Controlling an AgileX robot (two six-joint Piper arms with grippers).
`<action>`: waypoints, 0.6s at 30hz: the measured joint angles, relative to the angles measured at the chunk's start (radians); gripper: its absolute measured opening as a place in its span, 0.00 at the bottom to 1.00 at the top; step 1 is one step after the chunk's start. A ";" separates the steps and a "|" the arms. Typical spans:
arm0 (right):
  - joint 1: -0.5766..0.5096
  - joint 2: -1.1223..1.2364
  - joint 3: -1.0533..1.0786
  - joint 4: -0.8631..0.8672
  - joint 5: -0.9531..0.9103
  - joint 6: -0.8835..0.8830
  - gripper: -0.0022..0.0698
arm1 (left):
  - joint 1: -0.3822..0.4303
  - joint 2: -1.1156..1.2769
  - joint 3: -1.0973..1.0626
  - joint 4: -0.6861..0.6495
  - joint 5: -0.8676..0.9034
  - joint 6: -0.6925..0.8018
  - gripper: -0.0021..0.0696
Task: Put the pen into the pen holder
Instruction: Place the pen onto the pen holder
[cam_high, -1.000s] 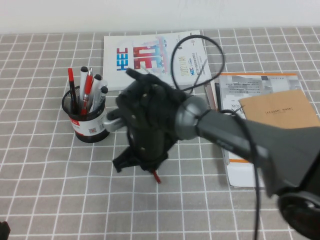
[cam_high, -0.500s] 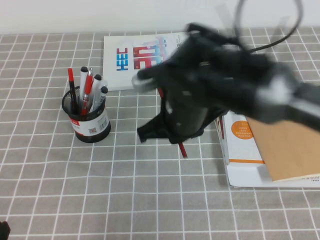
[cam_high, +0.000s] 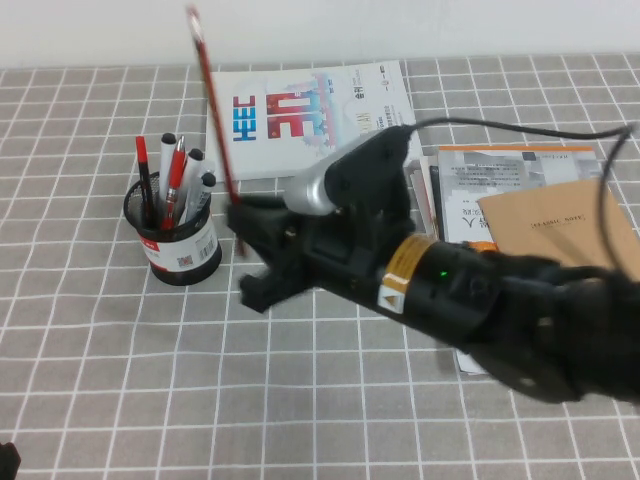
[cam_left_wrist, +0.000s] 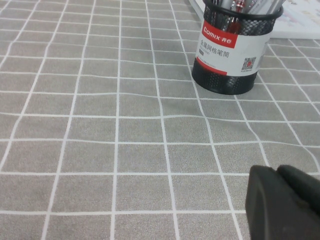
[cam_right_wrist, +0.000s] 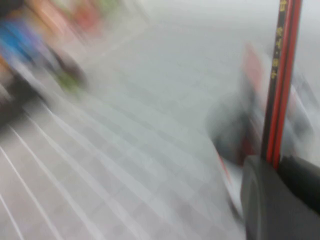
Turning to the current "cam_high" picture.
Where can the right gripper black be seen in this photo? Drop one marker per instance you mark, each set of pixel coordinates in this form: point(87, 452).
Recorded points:
point(340, 260)

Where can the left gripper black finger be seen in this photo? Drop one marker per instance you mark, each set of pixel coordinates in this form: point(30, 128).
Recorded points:
point(7, 465)

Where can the red wooden pencil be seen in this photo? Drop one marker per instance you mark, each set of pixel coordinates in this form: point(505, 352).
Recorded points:
point(218, 125)

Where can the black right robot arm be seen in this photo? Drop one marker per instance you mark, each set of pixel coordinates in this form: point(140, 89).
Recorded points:
point(500, 310)

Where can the black mesh pen holder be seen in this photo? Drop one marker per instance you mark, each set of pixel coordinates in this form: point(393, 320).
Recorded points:
point(172, 275)

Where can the red gel pen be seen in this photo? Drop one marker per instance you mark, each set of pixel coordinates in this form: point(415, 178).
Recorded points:
point(176, 167)

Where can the thin colourful booklet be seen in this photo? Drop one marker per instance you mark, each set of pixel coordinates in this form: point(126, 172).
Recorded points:
point(421, 195)
point(426, 170)

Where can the grey white checked tablecloth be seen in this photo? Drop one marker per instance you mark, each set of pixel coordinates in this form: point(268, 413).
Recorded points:
point(200, 400)

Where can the white HEEC book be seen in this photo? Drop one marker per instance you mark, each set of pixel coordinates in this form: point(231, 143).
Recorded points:
point(360, 100)

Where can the large white paper booklet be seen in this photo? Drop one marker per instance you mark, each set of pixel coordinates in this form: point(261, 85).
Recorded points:
point(470, 362)

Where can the brown kraft notebook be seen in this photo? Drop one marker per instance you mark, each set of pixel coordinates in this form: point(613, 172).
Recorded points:
point(550, 225)

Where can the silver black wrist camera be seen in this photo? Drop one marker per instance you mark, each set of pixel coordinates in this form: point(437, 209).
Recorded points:
point(365, 165)

